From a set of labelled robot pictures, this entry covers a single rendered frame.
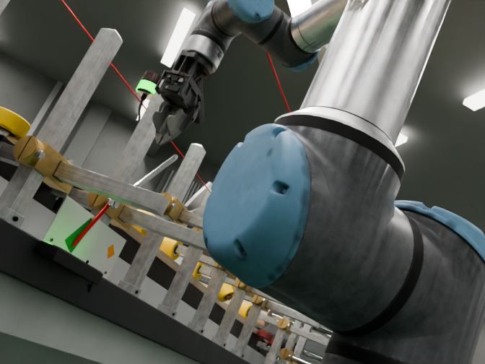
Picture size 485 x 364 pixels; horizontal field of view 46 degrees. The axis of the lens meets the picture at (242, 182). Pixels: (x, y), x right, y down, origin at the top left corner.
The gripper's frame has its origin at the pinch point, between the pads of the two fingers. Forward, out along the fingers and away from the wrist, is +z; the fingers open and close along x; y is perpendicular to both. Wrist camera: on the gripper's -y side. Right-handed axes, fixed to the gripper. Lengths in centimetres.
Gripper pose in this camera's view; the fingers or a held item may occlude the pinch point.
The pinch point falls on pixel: (162, 141)
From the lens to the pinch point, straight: 128.0
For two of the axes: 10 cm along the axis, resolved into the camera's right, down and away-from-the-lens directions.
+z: -4.0, 8.7, -3.0
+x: 8.8, 2.6, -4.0
